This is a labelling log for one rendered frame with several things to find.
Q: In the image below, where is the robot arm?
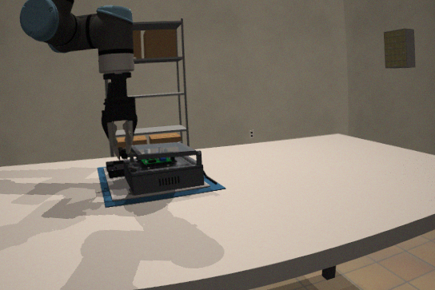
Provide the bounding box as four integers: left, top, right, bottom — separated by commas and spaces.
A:
20, 0, 136, 74

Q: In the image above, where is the green circuit board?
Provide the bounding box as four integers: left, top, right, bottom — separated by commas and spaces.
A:
141, 158, 171, 165

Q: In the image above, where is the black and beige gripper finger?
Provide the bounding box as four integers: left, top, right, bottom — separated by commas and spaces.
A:
102, 110, 120, 160
123, 115, 138, 153

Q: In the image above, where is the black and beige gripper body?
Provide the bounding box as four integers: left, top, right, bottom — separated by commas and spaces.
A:
103, 72, 136, 121

